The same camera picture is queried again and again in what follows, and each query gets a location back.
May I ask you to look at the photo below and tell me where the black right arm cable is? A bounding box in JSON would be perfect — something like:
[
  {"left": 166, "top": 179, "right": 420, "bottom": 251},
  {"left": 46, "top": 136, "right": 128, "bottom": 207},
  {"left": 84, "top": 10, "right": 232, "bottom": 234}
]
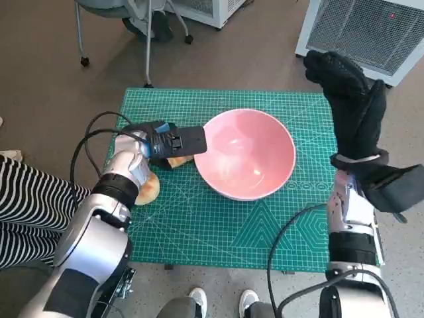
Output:
[{"left": 266, "top": 202, "right": 332, "bottom": 318}]

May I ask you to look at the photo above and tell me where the grey office chair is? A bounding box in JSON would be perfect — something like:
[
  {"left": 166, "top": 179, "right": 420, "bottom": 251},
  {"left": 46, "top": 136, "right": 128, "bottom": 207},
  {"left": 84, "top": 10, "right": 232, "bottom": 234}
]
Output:
[{"left": 73, "top": 0, "right": 194, "bottom": 89}]

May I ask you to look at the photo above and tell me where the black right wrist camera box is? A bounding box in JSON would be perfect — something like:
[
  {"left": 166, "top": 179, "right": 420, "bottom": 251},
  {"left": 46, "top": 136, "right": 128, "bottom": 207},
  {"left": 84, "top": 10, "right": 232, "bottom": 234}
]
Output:
[{"left": 359, "top": 164, "right": 424, "bottom": 213}]

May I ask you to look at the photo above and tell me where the black metal bracket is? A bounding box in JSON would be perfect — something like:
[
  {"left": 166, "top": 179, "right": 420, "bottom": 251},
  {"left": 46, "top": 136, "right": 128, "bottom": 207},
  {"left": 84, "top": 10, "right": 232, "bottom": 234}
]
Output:
[{"left": 89, "top": 264, "right": 137, "bottom": 318}]

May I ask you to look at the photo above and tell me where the person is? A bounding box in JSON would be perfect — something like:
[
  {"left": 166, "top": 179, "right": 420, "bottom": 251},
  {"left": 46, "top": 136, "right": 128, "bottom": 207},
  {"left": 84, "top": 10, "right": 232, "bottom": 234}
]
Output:
[
  {"left": 121, "top": 0, "right": 175, "bottom": 43},
  {"left": 0, "top": 115, "right": 92, "bottom": 271},
  {"left": 158, "top": 287, "right": 281, "bottom": 318}
]

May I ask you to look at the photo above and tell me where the green cutting mat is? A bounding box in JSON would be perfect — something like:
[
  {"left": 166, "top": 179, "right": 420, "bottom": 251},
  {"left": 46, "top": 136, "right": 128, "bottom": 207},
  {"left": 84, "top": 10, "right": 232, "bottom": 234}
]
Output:
[{"left": 103, "top": 87, "right": 335, "bottom": 272}]

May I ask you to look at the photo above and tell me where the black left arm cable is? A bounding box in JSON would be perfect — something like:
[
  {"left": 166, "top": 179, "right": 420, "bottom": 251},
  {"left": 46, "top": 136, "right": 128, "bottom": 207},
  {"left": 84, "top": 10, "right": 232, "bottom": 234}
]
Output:
[{"left": 70, "top": 111, "right": 146, "bottom": 186}]

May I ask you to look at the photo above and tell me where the round toy bread bun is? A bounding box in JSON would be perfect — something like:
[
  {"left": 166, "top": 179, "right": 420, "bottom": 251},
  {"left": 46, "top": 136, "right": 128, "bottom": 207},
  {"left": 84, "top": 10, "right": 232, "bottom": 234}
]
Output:
[{"left": 133, "top": 171, "right": 161, "bottom": 206}]

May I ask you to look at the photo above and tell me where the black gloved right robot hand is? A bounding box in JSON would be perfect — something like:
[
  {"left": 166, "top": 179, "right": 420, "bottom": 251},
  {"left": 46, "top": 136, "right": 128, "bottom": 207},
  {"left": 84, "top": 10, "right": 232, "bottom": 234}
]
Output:
[{"left": 303, "top": 49, "right": 388, "bottom": 162}]

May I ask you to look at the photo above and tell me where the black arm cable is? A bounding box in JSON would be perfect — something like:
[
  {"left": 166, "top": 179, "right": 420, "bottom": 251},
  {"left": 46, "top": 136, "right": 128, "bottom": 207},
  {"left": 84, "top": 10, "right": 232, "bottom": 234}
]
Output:
[
  {"left": 266, "top": 202, "right": 332, "bottom": 318},
  {"left": 70, "top": 111, "right": 146, "bottom": 186}
]

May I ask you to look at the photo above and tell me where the orange rectangular toy bread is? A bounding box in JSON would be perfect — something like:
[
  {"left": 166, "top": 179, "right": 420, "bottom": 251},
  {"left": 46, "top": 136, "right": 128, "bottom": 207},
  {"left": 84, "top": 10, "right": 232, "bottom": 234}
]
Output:
[{"left": 165, "top": 154, "right": 195, "bottom": 170}]

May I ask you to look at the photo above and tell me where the large white mesh cabinet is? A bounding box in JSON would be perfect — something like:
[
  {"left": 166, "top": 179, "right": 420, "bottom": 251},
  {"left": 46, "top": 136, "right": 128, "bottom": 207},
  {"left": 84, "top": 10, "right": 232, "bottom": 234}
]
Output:
[{"left": 294, "top": 0, "right": 424, "bottom": 87}]

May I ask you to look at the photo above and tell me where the small white mesh cabinet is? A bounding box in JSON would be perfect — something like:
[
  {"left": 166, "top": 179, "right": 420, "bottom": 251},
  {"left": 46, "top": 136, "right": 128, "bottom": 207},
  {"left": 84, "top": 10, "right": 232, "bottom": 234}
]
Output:
[{"left": 165, "top": 0, "right": 248, "bottom": 31}]

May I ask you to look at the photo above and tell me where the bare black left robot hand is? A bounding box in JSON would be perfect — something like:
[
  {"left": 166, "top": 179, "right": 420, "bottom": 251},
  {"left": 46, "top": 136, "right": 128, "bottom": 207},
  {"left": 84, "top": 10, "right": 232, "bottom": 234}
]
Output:
[{"left": 145, "top": 121, "right": 209, "bottom": 172}]

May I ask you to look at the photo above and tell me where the pink bowl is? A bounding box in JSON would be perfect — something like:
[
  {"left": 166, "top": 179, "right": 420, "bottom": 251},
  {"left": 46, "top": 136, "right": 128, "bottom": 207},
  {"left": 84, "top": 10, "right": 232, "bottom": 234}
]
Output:
[{"left": 193, "top": 108, "right": 297, "bottom": 202}]

